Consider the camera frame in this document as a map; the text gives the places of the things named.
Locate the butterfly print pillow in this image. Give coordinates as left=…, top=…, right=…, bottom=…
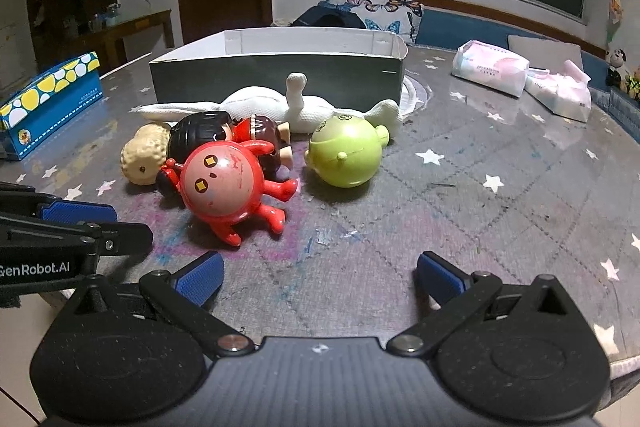
left=320, top=0, right=425, bottom=45

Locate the flower wall decoration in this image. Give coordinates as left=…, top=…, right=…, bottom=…
left=606, top=0, right=626, bottom=45

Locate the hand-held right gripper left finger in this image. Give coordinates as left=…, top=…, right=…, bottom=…
left=62, top=251, right=256, bottom=356

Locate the white plush toy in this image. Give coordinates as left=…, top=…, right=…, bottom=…
left=136, top=73, right=403, bottom=135

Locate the grey star tablecloth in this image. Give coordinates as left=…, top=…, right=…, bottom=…
left=0, top=42, right=640, bottom=378

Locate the blue dotted tissue box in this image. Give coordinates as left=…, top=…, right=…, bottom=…
left=0, top=52, right=104, bottom=162

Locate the grey cardboard box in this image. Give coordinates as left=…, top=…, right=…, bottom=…
left=149, top=28, right=410, bottom=110

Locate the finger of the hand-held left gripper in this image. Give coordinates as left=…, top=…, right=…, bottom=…
left=0, top=180, right=119, bottom=228
left=0, top=215, right=154, bottom=259

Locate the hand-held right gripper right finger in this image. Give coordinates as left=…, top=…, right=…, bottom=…
left=386, top=251, right=572, bottom=356

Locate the beige peanut toy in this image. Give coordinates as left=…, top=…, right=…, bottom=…
left=120, top=123, right=171, bottom=185

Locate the bear plush toy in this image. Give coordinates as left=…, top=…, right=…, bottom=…
left=622, top=66, right=640, bottom=100

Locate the green round toy figure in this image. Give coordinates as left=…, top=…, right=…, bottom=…
left=306, top=114, right=391, bottom=188

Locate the dark backpack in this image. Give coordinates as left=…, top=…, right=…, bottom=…
left=291, top=5, right=366, bottom=29

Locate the black-haired doll figure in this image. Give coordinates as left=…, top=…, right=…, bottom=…
left=156, top=111, right=296, bottom=198

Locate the panda plush toy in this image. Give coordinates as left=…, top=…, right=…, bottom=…
left=605, top=48, right=630, bottom=85

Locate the large pink white tissue packet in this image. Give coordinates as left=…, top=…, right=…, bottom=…
left=451, top=40, right=531, bottom=98

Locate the small pink white tissue packet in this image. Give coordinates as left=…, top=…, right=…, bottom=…
left=525, top=60, right=592, bottom=123

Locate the dark wooden side table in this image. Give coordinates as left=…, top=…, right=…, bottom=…
left=70, top=10, right=174, bottom=68

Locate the red round toy figure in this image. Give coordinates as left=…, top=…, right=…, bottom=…
left=161, top=141, right=300, bottom=249

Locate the grey cushion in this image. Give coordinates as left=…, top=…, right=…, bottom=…
left=507, top=34, right=585, bottom=70

